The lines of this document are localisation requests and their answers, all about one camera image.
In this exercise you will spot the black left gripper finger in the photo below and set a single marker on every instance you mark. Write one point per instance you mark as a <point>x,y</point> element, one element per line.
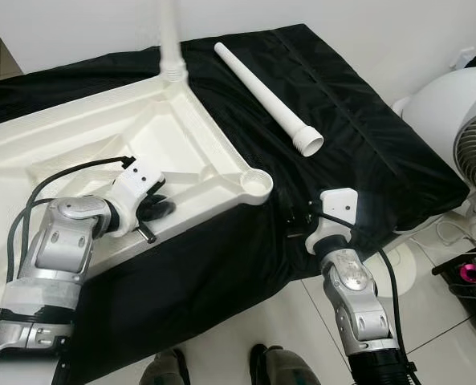
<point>160,208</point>
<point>159,190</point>

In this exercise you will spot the white plastic table top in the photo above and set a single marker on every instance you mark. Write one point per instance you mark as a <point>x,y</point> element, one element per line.
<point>181,128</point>

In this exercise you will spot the white plastic table leg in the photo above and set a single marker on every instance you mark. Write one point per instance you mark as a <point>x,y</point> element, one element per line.
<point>170,32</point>
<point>262,92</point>

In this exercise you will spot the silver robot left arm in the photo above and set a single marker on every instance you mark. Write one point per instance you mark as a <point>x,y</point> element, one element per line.
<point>61,241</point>

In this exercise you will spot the black quilted cloth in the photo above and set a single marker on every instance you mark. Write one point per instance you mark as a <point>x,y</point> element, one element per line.
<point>342,120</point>

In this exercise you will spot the grey robot left leg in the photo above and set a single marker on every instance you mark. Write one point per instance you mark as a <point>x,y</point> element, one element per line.
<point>164,369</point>

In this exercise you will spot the magenta hair dryer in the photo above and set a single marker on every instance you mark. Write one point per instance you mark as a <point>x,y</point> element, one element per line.
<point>472,273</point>

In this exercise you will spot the black rack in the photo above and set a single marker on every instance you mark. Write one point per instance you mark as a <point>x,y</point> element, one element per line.
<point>454,277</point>

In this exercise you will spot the white round fan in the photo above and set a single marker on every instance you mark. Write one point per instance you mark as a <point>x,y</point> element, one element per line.
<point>454,112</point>

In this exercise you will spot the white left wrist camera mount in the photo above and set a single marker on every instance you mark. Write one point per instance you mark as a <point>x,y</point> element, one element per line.
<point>133,184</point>

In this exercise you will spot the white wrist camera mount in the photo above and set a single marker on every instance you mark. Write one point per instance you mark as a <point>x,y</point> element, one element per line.
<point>338,204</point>
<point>133,184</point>

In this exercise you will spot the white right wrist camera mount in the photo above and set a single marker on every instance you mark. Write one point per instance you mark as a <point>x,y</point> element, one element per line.
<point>338,204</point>

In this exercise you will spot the white wall socket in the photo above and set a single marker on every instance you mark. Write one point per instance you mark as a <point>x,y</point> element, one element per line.
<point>466,58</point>

